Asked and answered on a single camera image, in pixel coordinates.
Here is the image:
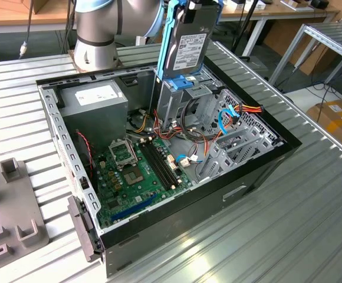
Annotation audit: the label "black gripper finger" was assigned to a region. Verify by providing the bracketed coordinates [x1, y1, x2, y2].
[183, 0, 203, 24]

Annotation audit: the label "hard disk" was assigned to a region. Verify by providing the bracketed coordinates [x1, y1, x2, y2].
[156, 0, 223, 83]

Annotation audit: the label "orange yellow power wire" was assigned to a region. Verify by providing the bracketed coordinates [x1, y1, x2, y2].
[229, 103, 264, 126]

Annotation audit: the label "blue data wire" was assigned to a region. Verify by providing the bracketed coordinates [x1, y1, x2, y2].
[217, 105, 240, 137]

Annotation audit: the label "perforated metal disk bay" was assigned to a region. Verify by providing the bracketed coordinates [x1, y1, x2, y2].
[194, 88, 285, 183]

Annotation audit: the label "black tripod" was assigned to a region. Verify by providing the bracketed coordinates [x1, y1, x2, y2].
[232, 0, 260, 56]

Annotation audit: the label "blue plastic drive latch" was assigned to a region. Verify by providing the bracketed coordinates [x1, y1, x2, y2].
[170, 75, 196, 91]

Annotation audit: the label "brown cardboard panel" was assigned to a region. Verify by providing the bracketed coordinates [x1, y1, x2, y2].
[262, 17, 331, 76]

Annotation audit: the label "grey metal drive cage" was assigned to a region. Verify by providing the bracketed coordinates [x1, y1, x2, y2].
[152, 65, 222, 134]

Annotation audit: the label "grey power supply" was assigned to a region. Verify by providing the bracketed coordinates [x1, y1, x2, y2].
[57, 80, 129, 153]

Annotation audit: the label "metal socket cover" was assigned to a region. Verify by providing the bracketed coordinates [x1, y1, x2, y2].
[108, 138, 139, 170]

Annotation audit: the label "small brown box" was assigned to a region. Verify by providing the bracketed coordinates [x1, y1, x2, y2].
[32, 0, 47, 14]

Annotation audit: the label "black RAM slot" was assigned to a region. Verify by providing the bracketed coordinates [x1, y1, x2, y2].
[143, 140, 177, 189]
[138, 141, 173, 192]
[147, 139, 180, 187]
[152, 138, 183, 184]

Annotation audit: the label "CPU socket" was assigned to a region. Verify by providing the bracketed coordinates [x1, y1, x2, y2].
[122, 167, 146, 187]

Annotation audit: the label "labelled cardboard box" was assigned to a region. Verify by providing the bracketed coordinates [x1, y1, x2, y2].
[306, 99, 342, 157]

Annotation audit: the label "green motherboard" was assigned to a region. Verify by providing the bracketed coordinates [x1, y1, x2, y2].
[94, 135, 194, 229]

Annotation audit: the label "blue expansion slot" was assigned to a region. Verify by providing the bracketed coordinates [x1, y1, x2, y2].
[110, 196, 157, 223]

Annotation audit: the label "black PC case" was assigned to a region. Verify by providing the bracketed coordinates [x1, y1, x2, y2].
[35, 54, 303, 278]

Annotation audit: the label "grey parts rack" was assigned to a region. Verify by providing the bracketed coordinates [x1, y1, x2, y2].
[0, 157, 50, 268]

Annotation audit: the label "black cable loop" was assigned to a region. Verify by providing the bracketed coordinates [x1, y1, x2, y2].
[180, 97, 210, 144]

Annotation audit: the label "orange red wire bundle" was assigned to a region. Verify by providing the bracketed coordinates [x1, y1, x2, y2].
[152, 108, 219, 148]

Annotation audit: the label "yellow black wires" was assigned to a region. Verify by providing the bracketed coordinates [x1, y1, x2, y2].
[128, 108, 150, 133]

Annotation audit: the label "metal frame table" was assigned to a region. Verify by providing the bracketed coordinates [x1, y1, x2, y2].
[268, 22, 342, 86]

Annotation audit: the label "thin light blue wire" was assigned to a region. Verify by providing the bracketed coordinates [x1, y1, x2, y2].
[175, 153, 205, 166]

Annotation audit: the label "black cable with grey plug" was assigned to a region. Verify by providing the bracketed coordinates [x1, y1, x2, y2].
[19, 0, 34, 59]

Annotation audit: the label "red black twisted wire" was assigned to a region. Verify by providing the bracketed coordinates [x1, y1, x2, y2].
[75, 131, 97, 180]

